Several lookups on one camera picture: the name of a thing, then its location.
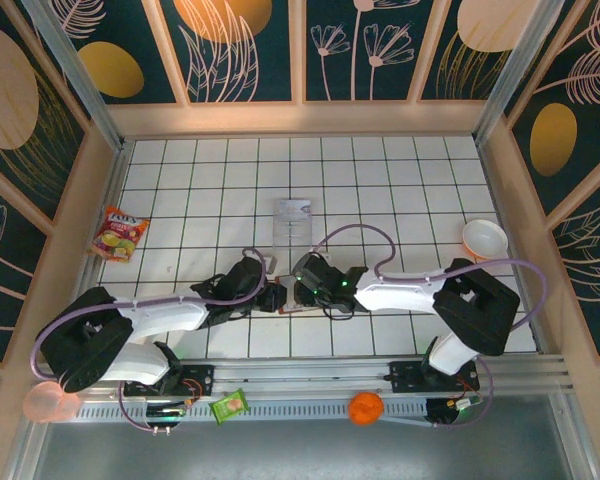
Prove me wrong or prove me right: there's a black left electronics module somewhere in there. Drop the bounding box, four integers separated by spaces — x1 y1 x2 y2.
144 399 190 434

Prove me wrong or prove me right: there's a black electronics module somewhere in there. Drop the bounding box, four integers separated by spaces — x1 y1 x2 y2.
426 394 485 429
144 399 190 434

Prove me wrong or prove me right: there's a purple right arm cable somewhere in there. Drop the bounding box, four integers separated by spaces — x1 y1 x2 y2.
309 223 549 431

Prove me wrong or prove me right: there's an aluminium frame post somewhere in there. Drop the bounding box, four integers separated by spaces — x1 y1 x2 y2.
472 0 569 144
19 0 127 152

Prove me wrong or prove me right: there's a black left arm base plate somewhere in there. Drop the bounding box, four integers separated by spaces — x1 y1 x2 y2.
123 363 216 399

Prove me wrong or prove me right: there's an orange fruit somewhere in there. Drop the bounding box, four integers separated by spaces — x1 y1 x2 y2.
348 391 385 427

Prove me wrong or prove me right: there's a black right electronics module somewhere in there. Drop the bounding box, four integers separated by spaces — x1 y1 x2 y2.
426 394 485 429

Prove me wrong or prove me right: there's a green snack packet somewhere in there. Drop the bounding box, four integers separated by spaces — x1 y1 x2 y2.
209 388 251 426

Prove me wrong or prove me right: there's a red fruit candy bag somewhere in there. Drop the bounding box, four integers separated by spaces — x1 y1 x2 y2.
87 205 151 264

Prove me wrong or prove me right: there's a white and orange bowl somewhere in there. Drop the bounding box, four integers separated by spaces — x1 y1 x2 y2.
461 218 509 260

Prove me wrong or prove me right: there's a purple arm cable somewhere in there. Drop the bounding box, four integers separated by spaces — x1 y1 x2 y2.
32 246 269 435
309 223 549 431

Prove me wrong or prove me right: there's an aluminium mounting rail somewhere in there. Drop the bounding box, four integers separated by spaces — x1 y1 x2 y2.
34 355 569 396

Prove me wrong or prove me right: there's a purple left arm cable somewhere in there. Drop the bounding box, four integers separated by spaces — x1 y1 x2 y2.
32 246 269 435

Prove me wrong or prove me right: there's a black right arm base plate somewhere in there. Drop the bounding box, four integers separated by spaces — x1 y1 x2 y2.
388 359 481 396

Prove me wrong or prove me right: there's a pink plastic cup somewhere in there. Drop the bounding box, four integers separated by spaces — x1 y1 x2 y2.
22 382 84 425

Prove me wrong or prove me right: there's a slotted grey cable duct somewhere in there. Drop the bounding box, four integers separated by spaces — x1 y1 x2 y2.
74 399 431 425

